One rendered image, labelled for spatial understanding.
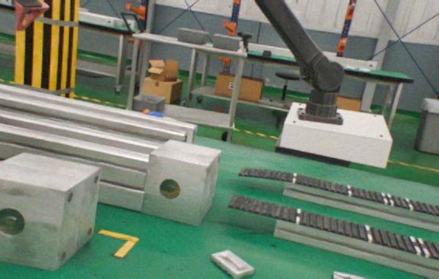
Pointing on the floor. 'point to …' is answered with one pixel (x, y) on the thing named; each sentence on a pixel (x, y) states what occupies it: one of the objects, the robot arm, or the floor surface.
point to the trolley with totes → (185, 115)
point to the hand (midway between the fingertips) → (2, 12)
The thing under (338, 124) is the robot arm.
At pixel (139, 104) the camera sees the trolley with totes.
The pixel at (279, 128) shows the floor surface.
